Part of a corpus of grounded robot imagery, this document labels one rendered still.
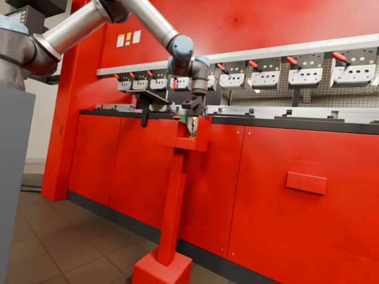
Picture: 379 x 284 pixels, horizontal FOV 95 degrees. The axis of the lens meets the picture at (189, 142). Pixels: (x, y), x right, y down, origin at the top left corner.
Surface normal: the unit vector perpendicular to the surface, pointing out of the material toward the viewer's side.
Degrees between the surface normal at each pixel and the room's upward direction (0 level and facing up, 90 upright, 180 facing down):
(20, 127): 90
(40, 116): 90
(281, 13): 90
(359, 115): 90
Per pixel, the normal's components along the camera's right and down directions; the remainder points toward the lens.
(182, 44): 0.14, 0.00
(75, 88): 0.88, 0.11
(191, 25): -0.46, -0.09
